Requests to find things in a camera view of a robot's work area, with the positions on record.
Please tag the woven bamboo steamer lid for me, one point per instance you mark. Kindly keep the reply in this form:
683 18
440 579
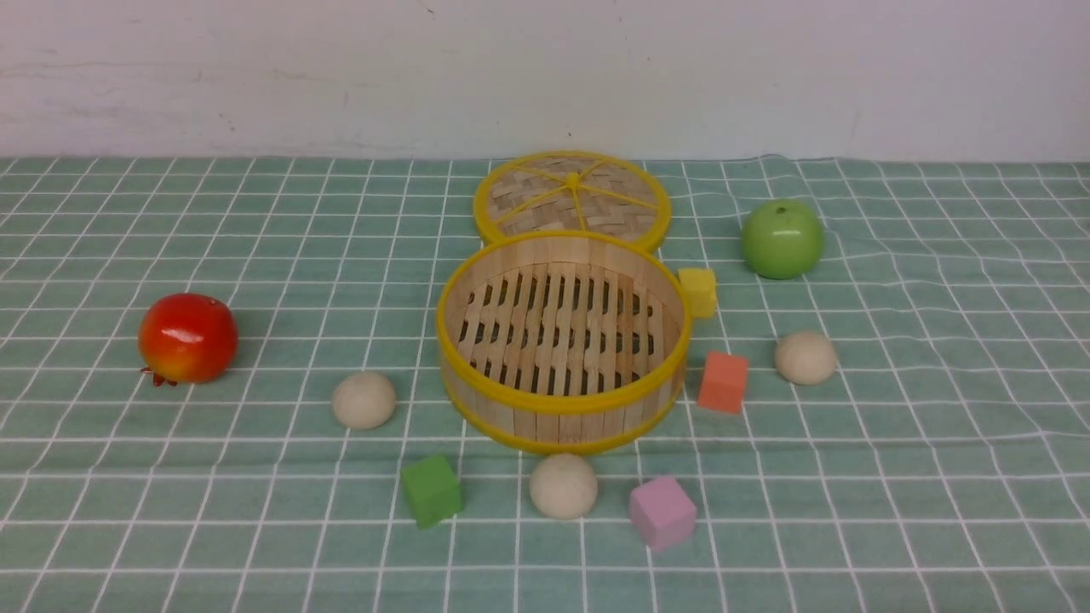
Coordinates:
572 191

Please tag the green checkered tablecloth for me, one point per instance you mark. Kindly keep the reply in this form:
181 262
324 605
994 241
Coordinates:
941 468

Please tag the bamboo steamer tray yellow rim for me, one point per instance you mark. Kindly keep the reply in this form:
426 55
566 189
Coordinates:
563 342

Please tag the green toy apple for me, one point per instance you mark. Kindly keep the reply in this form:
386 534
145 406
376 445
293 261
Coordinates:
782 239

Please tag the red toy pomegranate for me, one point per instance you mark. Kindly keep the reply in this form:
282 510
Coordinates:
187 338

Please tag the pink foam cube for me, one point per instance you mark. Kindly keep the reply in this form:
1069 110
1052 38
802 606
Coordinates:
662 513

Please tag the green foam cube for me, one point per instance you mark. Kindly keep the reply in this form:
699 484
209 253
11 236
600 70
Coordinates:
432 489

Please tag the orange foam cube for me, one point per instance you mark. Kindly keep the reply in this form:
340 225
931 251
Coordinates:
724 382

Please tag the yellow foam cube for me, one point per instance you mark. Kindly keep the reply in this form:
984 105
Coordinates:
700 291

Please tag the beige bun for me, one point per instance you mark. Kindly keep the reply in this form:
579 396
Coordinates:
364 400
563 487
806 357

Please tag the beige bun front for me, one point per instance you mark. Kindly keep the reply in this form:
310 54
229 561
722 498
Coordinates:
563 487

